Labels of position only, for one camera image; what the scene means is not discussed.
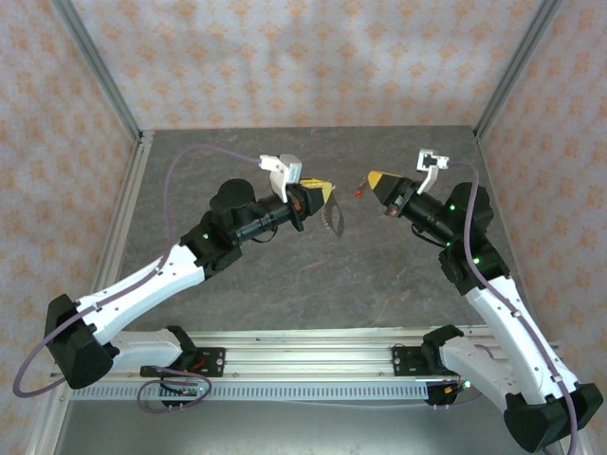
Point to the metal key plate with rings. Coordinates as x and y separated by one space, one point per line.
332 220

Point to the key with red cover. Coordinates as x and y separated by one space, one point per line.
359 193

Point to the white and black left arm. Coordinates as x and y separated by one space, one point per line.
142 284

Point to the small circuit board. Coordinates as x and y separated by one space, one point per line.
189 390
450 389

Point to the grey metal sheet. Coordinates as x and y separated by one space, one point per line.
308 431

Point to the aluminium side rail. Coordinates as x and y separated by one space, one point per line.
134 189

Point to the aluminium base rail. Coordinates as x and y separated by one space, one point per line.
308 355

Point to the aluminium frame post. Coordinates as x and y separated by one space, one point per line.
95 61
517 61

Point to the aluminium frame leg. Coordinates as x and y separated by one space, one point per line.
45 422

